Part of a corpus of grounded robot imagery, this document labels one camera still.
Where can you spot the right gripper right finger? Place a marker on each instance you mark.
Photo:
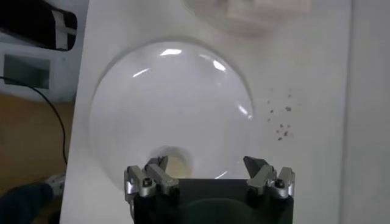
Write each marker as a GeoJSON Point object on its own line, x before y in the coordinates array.
{"type": "Point", "coordinates": [265, 178]}

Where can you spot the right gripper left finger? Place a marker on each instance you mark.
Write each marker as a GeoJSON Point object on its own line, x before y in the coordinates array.
{"type": "Point", "coordinates": [152, 179]}

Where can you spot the white steamed baozi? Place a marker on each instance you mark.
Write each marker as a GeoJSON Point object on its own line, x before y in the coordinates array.
{"type": "Point", "coordinates": [179, 164]}

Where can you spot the scattered dark crumbs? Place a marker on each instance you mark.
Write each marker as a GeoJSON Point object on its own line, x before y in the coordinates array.
{"type": "Point", "coordinates": [288, 108]}

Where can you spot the large white plate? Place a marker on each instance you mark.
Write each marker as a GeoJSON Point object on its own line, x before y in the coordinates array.
{"type": "Point", "coordinates": [170, 106]}

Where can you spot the white electric cooker base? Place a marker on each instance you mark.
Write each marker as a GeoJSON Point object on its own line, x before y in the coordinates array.
{"type": "Point", "coordinates": [243, 18]}

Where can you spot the white box with grey panel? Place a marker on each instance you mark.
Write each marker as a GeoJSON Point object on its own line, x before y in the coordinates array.
{"type": "Point", "coordinates": [27, 71]}

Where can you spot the black panel with white tape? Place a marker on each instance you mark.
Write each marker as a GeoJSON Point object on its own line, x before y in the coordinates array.
{"type": "Point", "coordinates": [30, 21]}

